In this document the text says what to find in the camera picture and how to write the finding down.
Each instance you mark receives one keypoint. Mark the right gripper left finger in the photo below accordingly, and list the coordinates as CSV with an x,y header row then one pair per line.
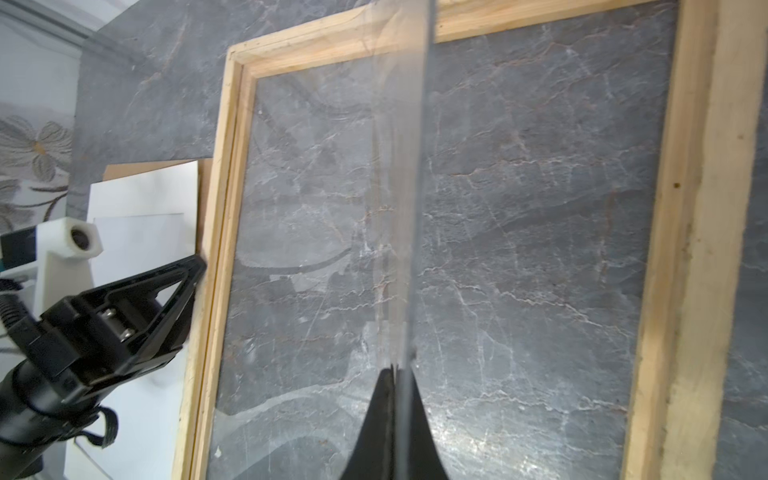
x,y
373,454

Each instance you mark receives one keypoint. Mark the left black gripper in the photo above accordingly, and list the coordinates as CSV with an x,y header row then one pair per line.
x,y
85,347

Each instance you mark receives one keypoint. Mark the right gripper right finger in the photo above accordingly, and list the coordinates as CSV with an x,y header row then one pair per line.
x,y
417,454

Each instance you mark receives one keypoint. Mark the wooden picture frame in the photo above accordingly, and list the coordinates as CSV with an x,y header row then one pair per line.
x,y
703,188

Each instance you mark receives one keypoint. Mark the clear acrylic sheet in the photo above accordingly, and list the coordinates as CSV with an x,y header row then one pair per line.
x,y
326,248

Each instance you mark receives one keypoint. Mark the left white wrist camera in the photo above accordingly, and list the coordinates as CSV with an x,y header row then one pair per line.
x,y
50,261

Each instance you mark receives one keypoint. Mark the brown frame backing board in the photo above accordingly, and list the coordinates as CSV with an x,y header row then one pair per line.
x,y
116,171

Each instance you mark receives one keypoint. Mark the left corner aluminium post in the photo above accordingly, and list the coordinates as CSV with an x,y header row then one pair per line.
x,y
75,23

